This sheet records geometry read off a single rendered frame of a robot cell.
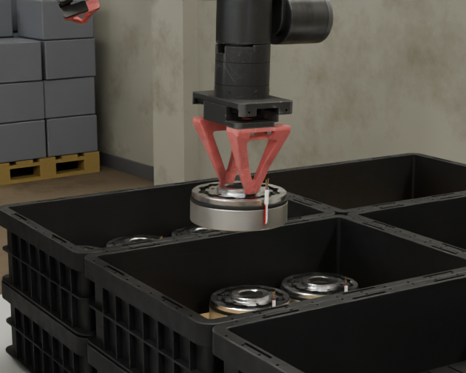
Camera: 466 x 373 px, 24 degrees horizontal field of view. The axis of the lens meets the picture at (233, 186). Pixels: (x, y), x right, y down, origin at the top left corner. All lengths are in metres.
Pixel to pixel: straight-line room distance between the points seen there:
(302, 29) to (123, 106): 5.27
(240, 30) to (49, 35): 5.15
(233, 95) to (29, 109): 5.12
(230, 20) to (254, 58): 0.05
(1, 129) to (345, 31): 2.20
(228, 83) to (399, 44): 3.50
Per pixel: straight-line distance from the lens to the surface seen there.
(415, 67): 4.53
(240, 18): 1.09
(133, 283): 1.20
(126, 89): 6.34
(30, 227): 1.46
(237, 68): 1.10
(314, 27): 1.15
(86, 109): 6.37
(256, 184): 1.12
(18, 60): 6.13
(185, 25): 5.65
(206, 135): 1.14
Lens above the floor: 1.29
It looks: 12 degrees down
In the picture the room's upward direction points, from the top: straight up
